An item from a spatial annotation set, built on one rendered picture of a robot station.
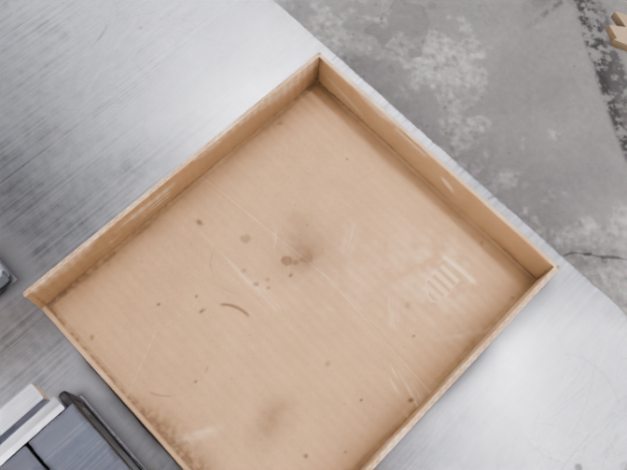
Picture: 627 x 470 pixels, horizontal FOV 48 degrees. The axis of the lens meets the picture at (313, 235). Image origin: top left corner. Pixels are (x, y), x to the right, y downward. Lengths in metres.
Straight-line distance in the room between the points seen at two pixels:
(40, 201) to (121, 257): 0.08
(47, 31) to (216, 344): 0.32
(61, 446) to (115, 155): 0.24
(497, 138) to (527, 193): 0.14
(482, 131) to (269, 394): 1.17
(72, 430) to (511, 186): 1.23
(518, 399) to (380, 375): 0.11
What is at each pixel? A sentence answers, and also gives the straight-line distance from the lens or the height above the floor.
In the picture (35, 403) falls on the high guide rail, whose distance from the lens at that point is 0.43.
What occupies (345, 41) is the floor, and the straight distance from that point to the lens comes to 1.68.
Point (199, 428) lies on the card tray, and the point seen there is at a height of 0.83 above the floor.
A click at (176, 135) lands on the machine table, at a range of 0.61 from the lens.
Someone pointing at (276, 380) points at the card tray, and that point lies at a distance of 0.54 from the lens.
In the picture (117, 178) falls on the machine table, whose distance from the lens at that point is 0.60.
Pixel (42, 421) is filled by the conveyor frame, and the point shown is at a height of 0.88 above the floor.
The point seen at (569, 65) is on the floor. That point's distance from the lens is 1.77.
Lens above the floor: 1.36
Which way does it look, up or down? 70 degrees down
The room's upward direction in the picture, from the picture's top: 9 degrees clockwise
